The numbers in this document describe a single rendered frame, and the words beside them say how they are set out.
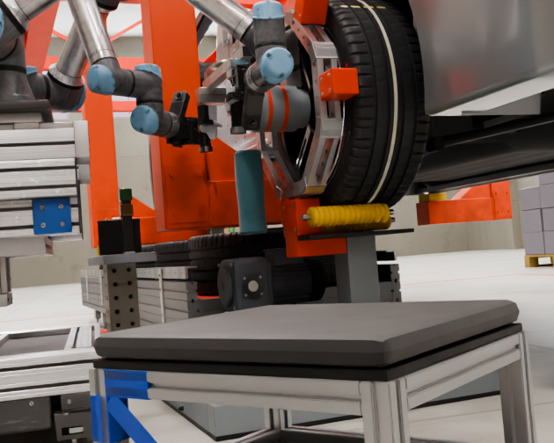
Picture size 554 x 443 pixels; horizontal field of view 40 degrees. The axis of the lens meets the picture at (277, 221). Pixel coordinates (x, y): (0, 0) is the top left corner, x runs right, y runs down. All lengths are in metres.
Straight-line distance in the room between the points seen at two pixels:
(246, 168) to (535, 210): 7.19
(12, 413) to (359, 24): 1.34
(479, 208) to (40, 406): 4.11
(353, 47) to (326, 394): 1.51
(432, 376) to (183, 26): 2.13
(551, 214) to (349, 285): 6.88
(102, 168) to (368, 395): 3.92
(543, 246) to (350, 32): 7.28
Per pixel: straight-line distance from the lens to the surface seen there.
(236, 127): 2.08
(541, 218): 9.26
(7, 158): 1.92
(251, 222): 2.34
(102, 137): 4.56
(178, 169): 2.61
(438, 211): 5.29
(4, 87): 1.95
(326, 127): 2.08
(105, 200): 4.52
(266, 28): 1.83
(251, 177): 2.35
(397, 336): 0.70
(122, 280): 2.69
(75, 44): 2.47
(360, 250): 2.33
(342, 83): 2.03
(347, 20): 2.19
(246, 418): 1.82
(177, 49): 2.70
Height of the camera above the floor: 0.42
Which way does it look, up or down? 2 degrees up
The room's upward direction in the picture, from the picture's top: 4 degrees counter-clockwise
